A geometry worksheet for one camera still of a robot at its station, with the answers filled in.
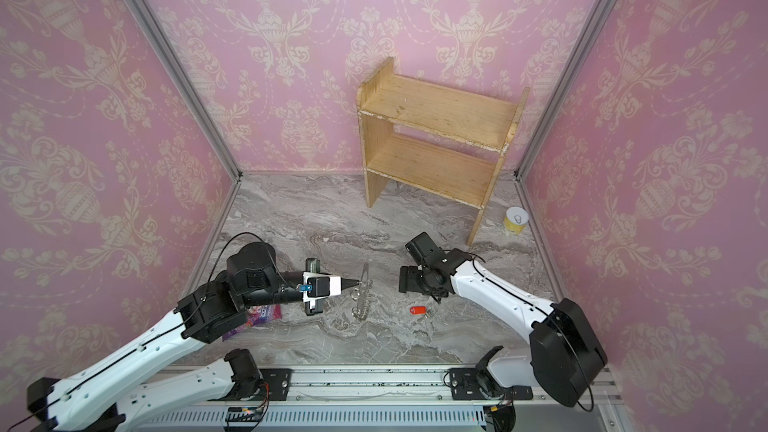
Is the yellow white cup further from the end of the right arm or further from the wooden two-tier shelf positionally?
the end of the right arm

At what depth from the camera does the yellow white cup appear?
3.34 ft

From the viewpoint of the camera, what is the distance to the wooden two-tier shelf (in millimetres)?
740

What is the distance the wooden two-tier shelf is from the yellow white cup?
0.13 m
